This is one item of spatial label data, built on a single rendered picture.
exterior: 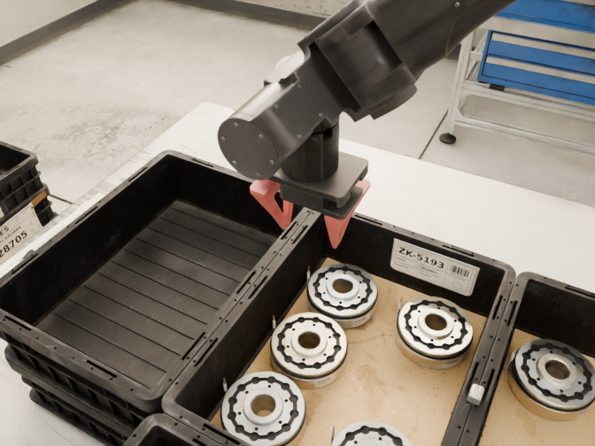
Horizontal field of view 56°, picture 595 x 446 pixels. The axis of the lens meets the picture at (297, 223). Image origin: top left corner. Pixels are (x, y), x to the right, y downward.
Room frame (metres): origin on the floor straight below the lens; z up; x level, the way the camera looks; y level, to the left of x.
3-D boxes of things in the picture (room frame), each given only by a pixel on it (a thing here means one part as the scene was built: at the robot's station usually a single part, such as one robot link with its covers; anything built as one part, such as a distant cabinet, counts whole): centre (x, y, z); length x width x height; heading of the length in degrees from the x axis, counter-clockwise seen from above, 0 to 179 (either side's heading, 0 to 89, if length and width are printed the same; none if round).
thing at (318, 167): (0.45, -0.01, 1.17); 0.10 x 0.07 x 0.07; 61
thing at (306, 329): (0.45, -0.02, 0.86); 0.05 x 0.05 x 0.01
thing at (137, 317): (0.57, 0.19, 0.87); 0.40 x 0.30 x 0.11; 151
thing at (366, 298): (0.55, -0.07, 0.86); 0.10 x 0.10 x 0.01
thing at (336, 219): (0.45, -0.03, 1.10); 0.07 x 0.07 x 0.09; 61
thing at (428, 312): (0.48, -0.19, 0.86); 0.05 x 0.05 x 0.01
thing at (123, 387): (0.57, 0.19, 0.92); 0.40 x 0.30 x 0.02; 151
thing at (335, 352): (0.45, -0.02, 0.86); 0.10 x 0.10 x 0.01
